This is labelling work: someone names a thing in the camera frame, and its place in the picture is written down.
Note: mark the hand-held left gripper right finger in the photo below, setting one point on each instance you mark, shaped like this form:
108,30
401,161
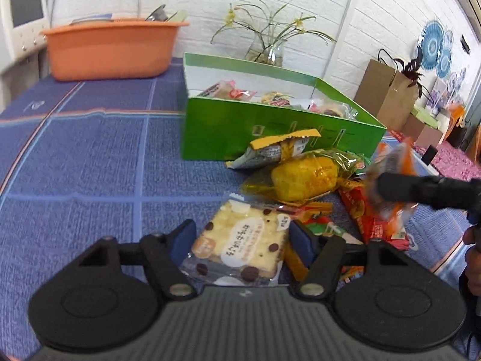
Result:
302,240

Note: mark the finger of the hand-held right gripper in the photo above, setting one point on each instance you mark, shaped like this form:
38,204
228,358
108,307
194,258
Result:
413,190

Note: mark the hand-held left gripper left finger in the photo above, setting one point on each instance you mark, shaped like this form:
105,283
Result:
184,238

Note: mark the orange and grey snack packet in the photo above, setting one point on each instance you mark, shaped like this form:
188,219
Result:
394,158

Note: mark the cracker packet with chocolate dots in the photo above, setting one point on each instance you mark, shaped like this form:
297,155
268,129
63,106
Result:
240,240

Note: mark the green cardboard box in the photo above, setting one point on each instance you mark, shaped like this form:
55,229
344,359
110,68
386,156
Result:
225,128

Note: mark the person's right hand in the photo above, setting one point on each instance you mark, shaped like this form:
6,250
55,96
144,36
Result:
470,236

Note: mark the green and red snack packet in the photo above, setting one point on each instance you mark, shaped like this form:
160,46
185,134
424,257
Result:
327,229

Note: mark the black small box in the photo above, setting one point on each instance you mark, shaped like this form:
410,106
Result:
430,154

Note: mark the pink mat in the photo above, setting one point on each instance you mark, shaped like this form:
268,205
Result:
458,161

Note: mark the small cardboard box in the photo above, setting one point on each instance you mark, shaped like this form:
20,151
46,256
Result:
424,133

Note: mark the red snack packets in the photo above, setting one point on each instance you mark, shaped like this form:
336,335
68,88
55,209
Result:
357,205

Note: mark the yellow cake in clear packet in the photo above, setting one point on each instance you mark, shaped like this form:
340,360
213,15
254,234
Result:
300,176

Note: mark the pale green box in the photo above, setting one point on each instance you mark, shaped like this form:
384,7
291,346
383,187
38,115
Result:
424,114

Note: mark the orange topped snack packet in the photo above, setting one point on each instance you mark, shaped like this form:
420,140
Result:
270,152

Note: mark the brown paper bag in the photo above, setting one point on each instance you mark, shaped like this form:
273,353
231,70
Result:
383,90

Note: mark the clear packet with dark cookie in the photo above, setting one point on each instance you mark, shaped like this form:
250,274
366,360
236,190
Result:
334,109

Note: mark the purple leafed plant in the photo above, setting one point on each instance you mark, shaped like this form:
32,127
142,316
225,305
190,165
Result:
411,71

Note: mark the blue patterned tablecloth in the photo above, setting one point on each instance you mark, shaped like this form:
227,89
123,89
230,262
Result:
94,158

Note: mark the pink and white snack packet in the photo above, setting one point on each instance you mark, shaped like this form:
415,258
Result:
216,90

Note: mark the glass vase with flowers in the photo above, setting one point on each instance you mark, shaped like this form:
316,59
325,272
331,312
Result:
268,50

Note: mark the orange plastic basin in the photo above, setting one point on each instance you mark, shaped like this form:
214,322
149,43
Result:
109,52

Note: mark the metal bowl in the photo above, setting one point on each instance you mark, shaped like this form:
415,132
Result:
156,14

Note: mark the white machine with screen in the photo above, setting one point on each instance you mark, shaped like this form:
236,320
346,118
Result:
26,7

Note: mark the blue round wall decoration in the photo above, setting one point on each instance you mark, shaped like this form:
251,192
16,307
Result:
444,63
431,45

